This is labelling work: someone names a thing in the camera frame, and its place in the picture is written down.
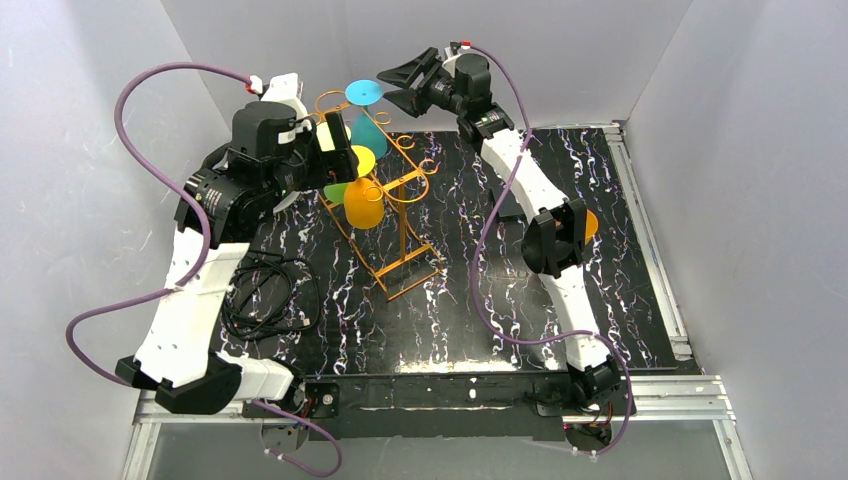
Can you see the blue wine glass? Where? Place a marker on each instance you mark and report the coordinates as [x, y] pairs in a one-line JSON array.
[[365, 132]]

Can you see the orange wine glass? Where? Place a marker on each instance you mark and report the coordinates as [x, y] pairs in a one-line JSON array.
[[363, 198], [577, 228]]

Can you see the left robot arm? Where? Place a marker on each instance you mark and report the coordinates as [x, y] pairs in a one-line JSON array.
[[274, 151]]

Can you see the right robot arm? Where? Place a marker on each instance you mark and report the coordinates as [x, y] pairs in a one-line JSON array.
[[553, 247]]

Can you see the gold wire wine glass rack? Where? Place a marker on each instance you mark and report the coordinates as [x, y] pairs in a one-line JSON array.
[[399, 193]]

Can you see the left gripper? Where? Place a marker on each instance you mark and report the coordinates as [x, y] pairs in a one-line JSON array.
[[337, 147]]

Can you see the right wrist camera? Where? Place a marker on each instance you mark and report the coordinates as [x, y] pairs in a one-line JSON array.
[[451, 54]]

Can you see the black flat box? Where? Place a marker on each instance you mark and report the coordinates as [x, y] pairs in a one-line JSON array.
[[510, 210]]

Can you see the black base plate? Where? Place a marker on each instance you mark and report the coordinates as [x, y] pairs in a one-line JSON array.
[[535, 404]]

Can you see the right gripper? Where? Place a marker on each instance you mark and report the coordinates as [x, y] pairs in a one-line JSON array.
[[428, 85]]

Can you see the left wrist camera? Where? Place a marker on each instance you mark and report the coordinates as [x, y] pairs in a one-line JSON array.
[[286, 89]]

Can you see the green wine glass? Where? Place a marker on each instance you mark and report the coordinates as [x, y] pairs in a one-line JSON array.
[[335, 193]]

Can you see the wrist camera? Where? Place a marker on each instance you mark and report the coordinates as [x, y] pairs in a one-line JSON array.
[[286, 89], [451, 54]]

